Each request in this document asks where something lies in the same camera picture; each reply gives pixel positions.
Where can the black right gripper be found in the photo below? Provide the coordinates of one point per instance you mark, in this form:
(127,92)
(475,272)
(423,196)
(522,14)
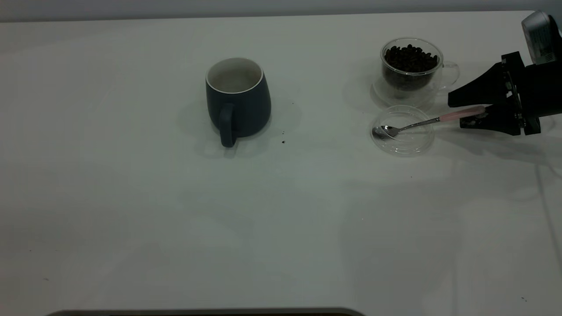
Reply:
(540,87)

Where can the dark grey ceramic mug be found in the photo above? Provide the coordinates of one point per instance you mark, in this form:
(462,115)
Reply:
(246,109)

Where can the dark coffee beans pile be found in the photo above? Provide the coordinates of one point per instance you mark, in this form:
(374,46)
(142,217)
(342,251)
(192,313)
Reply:
(410,61)

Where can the clear glass saucer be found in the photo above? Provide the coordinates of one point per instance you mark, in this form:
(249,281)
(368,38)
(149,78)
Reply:
(408,147)

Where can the clear double-wall glass cup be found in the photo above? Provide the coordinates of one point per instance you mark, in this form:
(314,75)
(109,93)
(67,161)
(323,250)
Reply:
(421,98)

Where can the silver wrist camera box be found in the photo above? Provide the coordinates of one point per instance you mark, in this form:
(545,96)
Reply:
(542,35)

